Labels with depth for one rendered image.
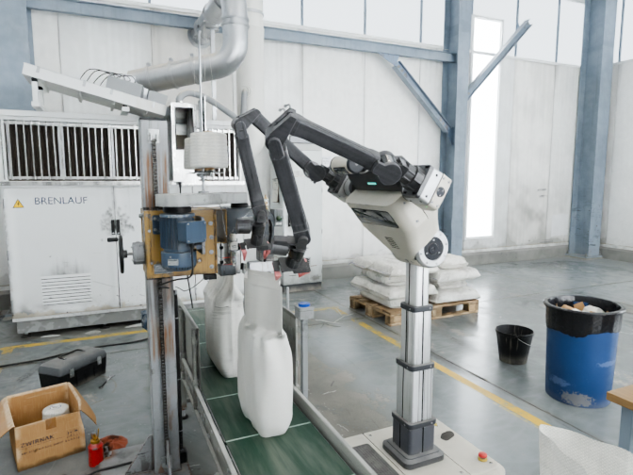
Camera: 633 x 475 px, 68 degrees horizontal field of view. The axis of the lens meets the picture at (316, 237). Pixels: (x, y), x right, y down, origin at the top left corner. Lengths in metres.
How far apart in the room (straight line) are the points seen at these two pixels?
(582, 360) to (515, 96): 6.40
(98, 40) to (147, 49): 0.54
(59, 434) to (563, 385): 3.07
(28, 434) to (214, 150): 1.77
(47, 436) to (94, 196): 2.59
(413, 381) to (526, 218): 7.56
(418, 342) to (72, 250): 3.72
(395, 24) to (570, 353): 5.70
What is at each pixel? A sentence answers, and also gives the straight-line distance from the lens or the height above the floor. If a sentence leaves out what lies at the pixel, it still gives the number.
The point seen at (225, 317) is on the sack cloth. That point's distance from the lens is 2.68.
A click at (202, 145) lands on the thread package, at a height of 1.62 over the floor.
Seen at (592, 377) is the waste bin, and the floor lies 0.22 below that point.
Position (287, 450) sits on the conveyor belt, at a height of 0.38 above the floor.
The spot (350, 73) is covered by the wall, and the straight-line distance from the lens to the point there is 7.29.
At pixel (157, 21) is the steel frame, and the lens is 6.40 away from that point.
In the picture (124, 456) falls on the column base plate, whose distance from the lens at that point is 2.93.
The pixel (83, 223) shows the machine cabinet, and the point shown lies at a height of 1.06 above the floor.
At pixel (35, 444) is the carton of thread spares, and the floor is 0.12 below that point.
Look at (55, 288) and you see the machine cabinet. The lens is 5.10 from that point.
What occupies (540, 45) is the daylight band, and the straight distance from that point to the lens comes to 9.86.
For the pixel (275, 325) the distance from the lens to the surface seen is 1.99.
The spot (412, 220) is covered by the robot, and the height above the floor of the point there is 1.33.
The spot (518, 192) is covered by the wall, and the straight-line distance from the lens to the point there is 9.29.
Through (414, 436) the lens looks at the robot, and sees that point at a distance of 2.23.
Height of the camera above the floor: 1.48
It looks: 7 degrees down
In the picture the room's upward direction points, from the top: straight up
